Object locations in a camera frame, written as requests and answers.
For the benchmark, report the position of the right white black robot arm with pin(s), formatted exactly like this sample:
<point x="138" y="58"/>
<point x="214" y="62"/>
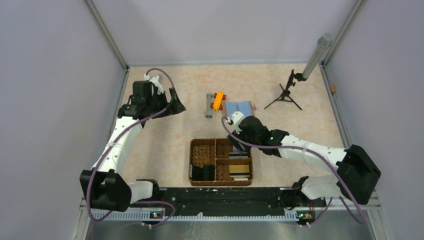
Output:
<point x="351" y="171"/>

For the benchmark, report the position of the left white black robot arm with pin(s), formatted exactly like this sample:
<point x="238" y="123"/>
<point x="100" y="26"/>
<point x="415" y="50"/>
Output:
<point x="103" y="186"/>

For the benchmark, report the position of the gold striped card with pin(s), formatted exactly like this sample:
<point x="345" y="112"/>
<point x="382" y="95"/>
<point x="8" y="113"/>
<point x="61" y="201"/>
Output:
<point x="239" y="171"/>

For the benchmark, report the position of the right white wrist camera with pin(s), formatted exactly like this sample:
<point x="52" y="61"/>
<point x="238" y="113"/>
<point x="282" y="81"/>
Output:
<point x="235" y="120"/>

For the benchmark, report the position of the brown leather card holder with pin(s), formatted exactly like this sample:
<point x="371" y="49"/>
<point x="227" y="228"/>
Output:
<point x="245" y="107"/>

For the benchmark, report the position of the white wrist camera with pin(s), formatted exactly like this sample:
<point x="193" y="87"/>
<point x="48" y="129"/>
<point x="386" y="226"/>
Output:
<point x="235" y="120"/>
<point x="156" y="80"/>

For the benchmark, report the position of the grey metal pole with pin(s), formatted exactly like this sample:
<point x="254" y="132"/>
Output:
<point x="323" y="43"/>

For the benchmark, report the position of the black mini tripod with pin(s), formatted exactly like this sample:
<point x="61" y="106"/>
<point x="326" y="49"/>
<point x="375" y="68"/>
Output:
<point x="285" y="95"/>

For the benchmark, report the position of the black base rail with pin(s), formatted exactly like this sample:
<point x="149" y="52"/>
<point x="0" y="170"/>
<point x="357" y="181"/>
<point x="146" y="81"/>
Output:
<point x="228" y="201"/>

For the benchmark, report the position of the yellow toy brick car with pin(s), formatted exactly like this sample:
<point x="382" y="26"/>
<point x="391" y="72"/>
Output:
<point x="217" y="104"/>

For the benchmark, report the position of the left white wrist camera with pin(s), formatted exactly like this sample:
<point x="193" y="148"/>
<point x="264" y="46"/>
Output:
<point x="156" y="80"/>

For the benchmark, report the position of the grey toy brick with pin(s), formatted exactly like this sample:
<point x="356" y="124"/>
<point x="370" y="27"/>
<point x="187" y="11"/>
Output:
<point x="209" y="110"/>

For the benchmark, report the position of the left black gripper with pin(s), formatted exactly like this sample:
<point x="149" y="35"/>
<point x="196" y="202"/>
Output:
<point x="177" y="106"/>

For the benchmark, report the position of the brown woven divided basket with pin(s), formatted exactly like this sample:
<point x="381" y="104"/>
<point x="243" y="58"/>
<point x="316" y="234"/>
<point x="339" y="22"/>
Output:
<point x="215" y="151"/>

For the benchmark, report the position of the small brown wall object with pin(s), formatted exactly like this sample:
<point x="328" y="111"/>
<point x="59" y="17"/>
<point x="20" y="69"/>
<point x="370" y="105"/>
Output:
<point x="332" y="88"/>

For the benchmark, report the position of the black box in basket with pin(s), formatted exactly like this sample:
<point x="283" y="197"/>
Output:
<point x="205" y="173"/>

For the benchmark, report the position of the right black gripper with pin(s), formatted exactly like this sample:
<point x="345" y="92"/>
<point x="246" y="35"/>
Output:
<point x="239" y="136"/>

